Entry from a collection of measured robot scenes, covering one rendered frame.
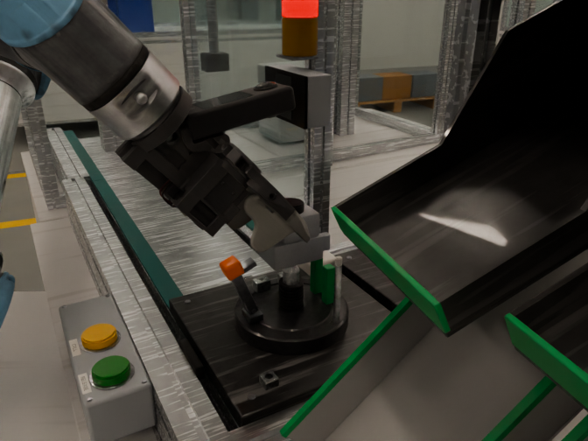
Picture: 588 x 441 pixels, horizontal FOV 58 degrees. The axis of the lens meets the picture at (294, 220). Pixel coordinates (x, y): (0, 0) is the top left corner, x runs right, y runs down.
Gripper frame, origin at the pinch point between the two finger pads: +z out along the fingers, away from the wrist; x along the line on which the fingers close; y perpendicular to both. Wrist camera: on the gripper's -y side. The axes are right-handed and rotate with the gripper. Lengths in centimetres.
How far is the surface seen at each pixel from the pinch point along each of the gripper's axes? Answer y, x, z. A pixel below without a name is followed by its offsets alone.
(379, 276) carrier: -3.2, -3.2, 20.3
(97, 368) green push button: 26.2, -1.8, -5.1
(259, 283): 8.4, -4.5, 5.9
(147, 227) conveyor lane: 17, -48, 10
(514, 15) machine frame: -92, -62, 56
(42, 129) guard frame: 18, -82, -9
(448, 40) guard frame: -82, -81, 58
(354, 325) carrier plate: 4.3, 4.7, 14.0
